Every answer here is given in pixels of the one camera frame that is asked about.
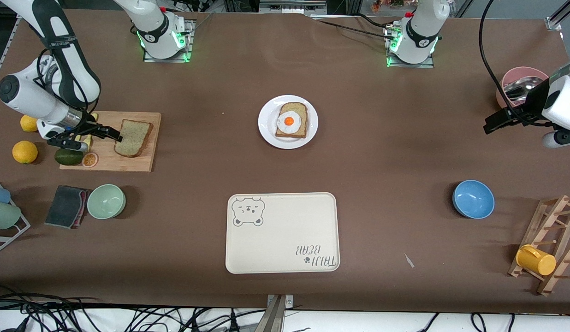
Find black base power cables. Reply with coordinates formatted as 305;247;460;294
308;13;402;40

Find cream tray with bear print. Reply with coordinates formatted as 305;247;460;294
225;192;340;274

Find wooden cup rack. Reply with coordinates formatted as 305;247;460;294
508;195;570;296

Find green avocado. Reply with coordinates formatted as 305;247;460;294
54;148;84;166

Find metal scoop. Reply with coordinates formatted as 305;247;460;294
504;76;546;103

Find pink folded cloth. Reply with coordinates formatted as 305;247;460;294
75;189;89;226

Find yellow plastic fork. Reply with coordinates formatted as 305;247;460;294
84;113;99;153

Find aluminium frame rail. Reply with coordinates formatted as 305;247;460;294
0;18;23;90
546;0;570;32

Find aluminium profile post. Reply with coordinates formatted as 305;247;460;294
260;294;294;332

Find white wire rack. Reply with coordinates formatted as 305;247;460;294
0;181;31;255

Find grey metal equipment box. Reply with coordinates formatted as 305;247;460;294
259;0;328;14

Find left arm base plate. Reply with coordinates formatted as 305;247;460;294
384;25;434;69

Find dark grey folded cloth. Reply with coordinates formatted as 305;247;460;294
44;185;85;229

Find pink bowl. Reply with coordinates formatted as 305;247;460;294
496;66;551;110

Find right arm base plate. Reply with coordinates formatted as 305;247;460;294
143;19;196;63

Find mint green bowl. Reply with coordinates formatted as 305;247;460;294
87;184;126;220

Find white round plate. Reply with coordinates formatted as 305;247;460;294
258;95;319;149

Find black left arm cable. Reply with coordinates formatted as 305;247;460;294
479;0;570;127

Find fried egg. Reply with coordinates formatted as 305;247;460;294
277;111;303;135

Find plain brown bread slice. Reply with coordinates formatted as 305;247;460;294
113;119;154;158

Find wooden cutting board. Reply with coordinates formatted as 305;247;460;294
59;111;162;173

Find blue bowl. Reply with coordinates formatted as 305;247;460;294
452;180;495;219

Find yellow cup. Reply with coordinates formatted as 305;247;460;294
516;244;557;276

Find black cable bundle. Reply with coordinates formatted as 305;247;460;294
0;286;313;332

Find pale green cup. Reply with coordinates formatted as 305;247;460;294
0;201;22;230

